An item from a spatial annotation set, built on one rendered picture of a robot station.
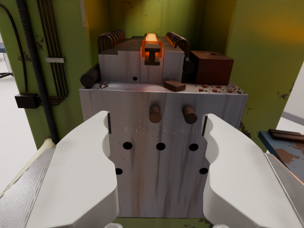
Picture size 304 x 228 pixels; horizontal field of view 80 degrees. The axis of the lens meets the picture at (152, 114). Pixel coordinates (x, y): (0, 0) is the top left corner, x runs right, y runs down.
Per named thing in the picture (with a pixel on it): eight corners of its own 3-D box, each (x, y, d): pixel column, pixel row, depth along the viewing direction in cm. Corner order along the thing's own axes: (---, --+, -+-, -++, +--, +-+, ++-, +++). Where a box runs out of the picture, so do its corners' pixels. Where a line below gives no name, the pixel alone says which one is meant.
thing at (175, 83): (185, 89, 42) (186, 84, 42) (175, 92, 41) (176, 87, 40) (172, 84, 46) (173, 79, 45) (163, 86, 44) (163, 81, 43)
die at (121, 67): (181, 84, 46) (185, 48, 42) (100, 81, 45) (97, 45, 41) (167, 54, 83) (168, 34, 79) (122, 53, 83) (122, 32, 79)
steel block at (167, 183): (211, 218, 61) (249, 94, 41) (98, 216, 60) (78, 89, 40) (184, 129, 111) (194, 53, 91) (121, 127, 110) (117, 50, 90)
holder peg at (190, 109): (196, 125, 40) (198, 113, 39) (184, 124, 40) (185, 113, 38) (192, 116, 43) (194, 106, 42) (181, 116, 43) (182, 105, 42)
